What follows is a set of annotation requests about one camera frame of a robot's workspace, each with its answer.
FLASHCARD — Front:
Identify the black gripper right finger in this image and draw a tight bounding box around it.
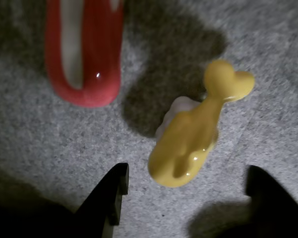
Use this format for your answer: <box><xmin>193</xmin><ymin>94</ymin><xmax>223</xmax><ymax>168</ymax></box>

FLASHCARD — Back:
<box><xmin>245</xmin><ymin>165</ymin><xmax>298</xmax><ymax>238</ymax></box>

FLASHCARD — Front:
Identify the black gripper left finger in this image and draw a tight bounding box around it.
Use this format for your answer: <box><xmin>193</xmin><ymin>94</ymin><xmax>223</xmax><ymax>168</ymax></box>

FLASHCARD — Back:
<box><xmin>74</xmin><ymin>162</ymin><xmax>129</xmax><ymax>238</ymax></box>

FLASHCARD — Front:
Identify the red tuna sushi toy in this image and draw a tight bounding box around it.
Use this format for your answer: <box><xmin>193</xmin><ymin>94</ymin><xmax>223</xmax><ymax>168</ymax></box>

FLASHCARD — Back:
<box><xmin>44</xmin><ymin>0</ymin><xmax>125</xmax><ymax>109</ymax></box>

